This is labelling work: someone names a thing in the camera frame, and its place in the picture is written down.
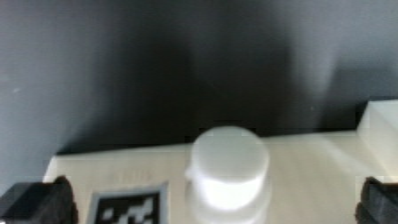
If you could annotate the white cabinet body box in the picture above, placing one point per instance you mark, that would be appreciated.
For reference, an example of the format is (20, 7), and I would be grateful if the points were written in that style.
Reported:
(237, 179)

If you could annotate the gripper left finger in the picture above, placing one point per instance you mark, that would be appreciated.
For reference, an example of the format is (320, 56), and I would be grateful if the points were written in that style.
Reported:
(38, 203)

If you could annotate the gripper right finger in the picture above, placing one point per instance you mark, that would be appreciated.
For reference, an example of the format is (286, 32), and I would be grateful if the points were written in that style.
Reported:
(377, 206)

